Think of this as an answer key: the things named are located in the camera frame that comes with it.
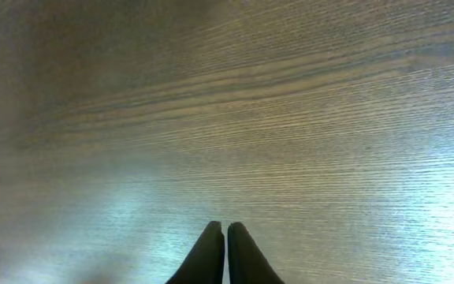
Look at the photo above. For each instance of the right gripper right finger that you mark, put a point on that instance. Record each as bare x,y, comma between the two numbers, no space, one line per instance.
247,264

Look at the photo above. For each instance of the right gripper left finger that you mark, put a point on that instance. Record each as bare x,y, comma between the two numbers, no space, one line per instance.
204,264

